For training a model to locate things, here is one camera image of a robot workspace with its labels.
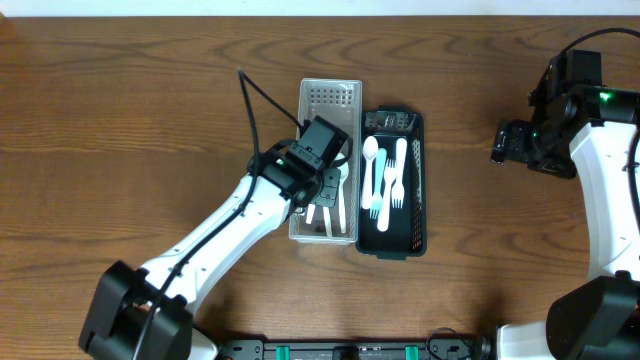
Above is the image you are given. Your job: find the white plastic spoon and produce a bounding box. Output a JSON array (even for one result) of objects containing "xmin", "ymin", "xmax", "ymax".
[
  {"xmin": 361, "ymin": 136, "xmax": 378, "ymax": 210},
  {"xmin": 338, "ymin": 162, "xmax": 349, "ymax": 234}
]

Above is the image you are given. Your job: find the white plastic fork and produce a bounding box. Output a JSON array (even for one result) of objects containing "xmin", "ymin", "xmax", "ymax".
[
  {"xmin": 377, "ymin": 159, "xmax": 397, "ymax": 232},
  {"xmin": 391, "ymin": 138, "xmax": 408, "ymax": 209}
]

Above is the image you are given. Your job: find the pale green plastic fork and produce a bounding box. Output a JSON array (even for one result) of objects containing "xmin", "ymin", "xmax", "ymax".
[{"xmin": 369, "ymin": 148, "xmax": 387, "ymax": 220}]

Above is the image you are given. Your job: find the black plastic basket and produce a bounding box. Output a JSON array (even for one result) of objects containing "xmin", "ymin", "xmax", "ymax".
[{"xmin": 356, "ymin": 105, "xmax": 427, "ymax": 260}]

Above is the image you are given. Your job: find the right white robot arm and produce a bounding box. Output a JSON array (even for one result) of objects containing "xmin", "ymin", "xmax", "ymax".
[{"xmin": 491, "ymin": 85, "xmax": 639, "ymax": 359}]

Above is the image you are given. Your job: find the clear plastic basket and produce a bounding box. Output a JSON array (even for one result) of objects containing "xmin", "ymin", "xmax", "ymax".
[{"xmin": 289, "ymin": 78, "xmax": 362, "ymax": 245}]

